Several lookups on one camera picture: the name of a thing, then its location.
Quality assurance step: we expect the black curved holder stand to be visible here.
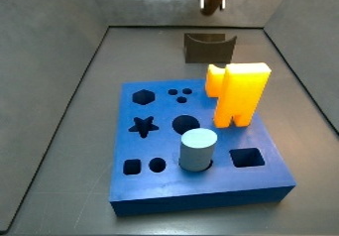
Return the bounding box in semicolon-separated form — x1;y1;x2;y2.
184;33;237;63

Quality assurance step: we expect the yellow arch-shaped block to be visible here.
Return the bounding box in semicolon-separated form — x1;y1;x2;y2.
205;62;271;128

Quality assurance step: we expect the light blue cylinder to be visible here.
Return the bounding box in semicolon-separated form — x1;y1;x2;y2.
178;128;217;172

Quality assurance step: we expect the blue shape sorter block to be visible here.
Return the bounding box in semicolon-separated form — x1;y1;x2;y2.
108;79;295;216

